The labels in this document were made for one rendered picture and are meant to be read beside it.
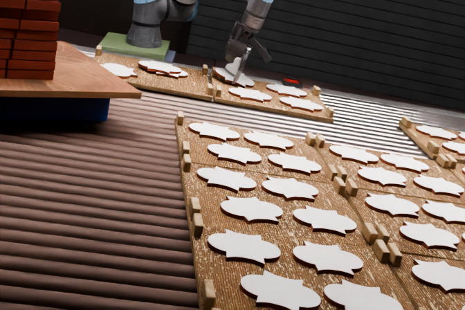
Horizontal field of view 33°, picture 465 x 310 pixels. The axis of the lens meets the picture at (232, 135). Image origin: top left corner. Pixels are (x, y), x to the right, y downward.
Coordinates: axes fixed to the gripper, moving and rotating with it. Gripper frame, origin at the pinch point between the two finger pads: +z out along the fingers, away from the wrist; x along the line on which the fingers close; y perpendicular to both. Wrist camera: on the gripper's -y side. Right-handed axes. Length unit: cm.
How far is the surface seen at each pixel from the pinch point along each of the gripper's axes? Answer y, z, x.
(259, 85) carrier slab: -9.9, 0.6, -2.9
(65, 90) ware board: 51, -10, 83
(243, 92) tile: -2.4, -1.3, 15.4
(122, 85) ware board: 38, -10, 69
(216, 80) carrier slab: 6.1, 2.8, 2.2
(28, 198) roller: 50, -3, 125
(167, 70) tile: 24.1, 3.1, 8.6
